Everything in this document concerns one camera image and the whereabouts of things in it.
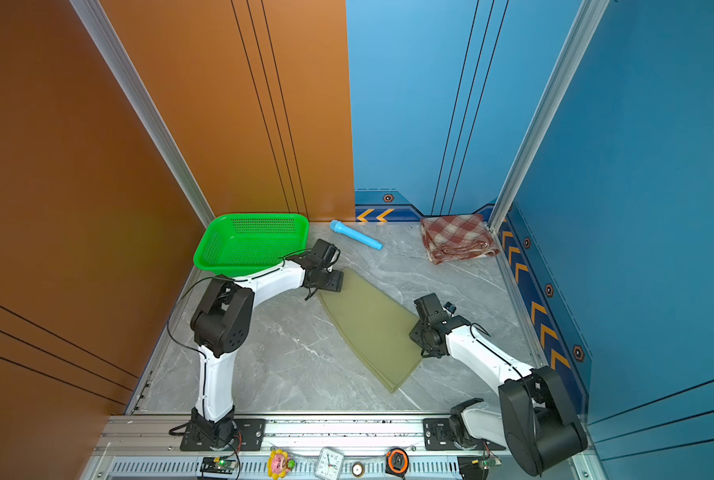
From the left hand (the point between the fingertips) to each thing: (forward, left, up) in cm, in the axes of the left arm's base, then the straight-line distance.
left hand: (334, 278), depth 101 cm
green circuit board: (-52, +24, -5) cm, 57 cm away
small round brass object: (-52, -10, +1) cm, 53 cm away
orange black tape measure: (-51, -19, +1) cm, 54 cm away
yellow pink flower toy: (-52, +8, +2) cm, 52 cm away
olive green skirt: (-17, -15, -3) cm, 22 cm away
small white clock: (-51, -3, -1) cm, 52 cm away
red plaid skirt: (+16, -42, +3) cm, 45 cm away
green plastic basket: (+17, +40, -3) cm, 43 cm away
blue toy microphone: (+24, 0, 0) cm, 24 cm away
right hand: (-20, -26, -1) cm, 33 cm away
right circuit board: (-51, -38, -4) cm, 64 cm away
